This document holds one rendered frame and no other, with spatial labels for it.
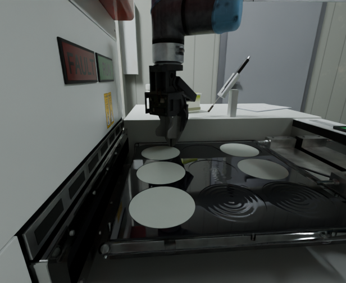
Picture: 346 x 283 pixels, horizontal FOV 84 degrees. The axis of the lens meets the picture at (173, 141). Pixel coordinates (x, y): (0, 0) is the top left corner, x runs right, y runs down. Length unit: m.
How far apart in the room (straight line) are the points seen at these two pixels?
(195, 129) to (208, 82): 1.79
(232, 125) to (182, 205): 0.38
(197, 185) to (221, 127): 0.30
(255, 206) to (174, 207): 0.12
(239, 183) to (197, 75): 2.02
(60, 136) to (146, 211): 0.15
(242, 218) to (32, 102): 0.28
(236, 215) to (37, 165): 0.25
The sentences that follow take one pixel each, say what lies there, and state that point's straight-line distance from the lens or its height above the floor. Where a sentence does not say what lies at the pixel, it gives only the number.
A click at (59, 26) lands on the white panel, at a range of 0.27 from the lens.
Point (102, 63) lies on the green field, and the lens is 0.41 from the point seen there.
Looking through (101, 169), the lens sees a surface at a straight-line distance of 0.33.
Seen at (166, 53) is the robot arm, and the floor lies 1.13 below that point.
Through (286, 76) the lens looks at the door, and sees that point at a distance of 2.71.
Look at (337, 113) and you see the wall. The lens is 3.32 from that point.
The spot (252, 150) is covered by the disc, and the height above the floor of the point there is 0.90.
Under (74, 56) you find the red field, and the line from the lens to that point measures 0.29.
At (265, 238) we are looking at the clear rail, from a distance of 0.28.
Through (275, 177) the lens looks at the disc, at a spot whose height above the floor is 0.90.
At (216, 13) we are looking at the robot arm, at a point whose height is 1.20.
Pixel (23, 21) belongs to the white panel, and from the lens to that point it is 0.21.
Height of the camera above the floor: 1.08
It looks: 18 degrees down
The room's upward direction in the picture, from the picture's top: straight up
